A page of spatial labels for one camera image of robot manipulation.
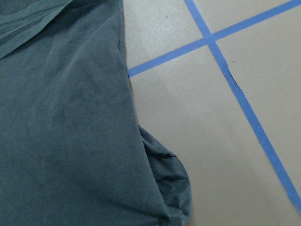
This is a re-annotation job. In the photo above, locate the black printed t-shirt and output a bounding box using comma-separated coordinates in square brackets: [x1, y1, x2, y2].
[0, 0, 191, 226]

